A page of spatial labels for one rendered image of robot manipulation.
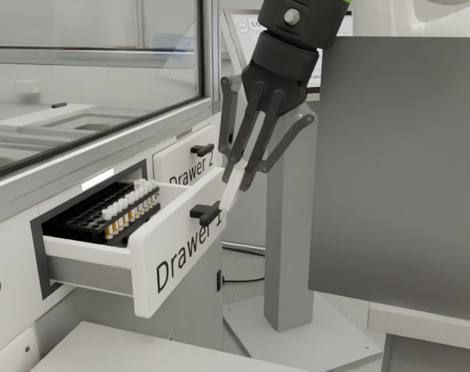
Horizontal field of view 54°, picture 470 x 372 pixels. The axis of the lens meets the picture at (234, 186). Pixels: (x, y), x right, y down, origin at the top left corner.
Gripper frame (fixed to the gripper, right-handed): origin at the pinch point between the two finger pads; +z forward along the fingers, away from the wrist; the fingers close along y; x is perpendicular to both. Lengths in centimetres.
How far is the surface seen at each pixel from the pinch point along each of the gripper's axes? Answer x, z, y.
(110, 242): -6.7, 12.9, -12.2
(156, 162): 16.7, 10.3, -18.2
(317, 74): 89, -4, -5
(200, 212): -1.5, 5.2, -2.9
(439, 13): 355, -42, 36
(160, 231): -10.2, 5.1, -4.7
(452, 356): 9.6, 14.6, 39.6
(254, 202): 156, 77, -16
